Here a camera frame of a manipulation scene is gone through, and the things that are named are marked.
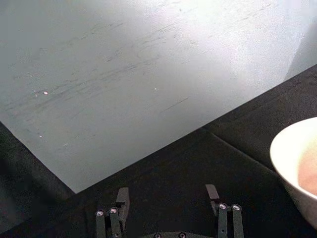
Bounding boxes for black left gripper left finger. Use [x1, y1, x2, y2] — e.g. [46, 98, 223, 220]
[95, 187, 131, 238]

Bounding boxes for roll of white tape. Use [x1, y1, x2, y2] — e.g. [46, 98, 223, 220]
[269, 117, 317, 230]

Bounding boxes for black table cloth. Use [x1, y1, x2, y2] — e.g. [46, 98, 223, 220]
[0, 63, 317, 238]

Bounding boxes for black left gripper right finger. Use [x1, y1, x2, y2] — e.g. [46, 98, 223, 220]
[205, 183, 245, 238]

